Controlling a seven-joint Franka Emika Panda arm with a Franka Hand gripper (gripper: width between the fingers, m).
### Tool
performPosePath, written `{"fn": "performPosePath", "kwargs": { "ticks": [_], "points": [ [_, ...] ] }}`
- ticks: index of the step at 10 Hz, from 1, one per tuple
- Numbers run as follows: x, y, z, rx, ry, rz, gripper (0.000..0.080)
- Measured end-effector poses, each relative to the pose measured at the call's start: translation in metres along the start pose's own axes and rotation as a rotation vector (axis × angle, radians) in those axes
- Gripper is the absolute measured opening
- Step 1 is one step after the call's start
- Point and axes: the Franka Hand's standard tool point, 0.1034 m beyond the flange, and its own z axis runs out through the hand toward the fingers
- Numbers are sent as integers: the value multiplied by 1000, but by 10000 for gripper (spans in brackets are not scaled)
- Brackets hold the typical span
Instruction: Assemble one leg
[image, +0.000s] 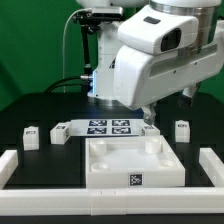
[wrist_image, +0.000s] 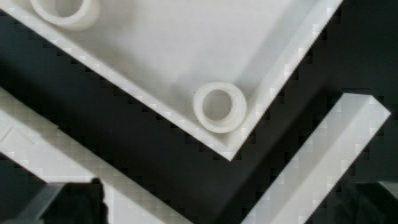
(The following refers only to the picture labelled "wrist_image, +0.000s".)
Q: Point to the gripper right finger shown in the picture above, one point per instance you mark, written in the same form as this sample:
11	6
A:
368	203

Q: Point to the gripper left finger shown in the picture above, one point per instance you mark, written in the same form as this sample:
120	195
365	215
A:
66	204

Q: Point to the white square tabletop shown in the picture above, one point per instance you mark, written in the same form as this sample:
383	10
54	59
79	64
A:
169	44

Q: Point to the white U-shaped obstacle fence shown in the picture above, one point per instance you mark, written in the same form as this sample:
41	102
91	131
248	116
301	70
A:
56	158

